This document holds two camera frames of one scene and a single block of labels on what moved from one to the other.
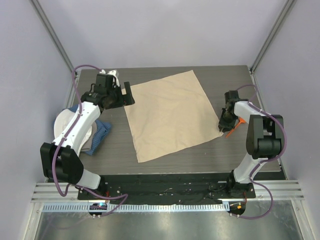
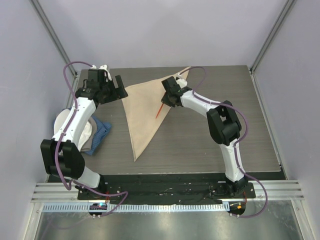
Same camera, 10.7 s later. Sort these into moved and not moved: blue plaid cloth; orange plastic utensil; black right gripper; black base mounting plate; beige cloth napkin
Moved: black right gripper; beige cloth napkin; orange plastic utensil
Not moved: black base mounting plate; blue plaid cloth
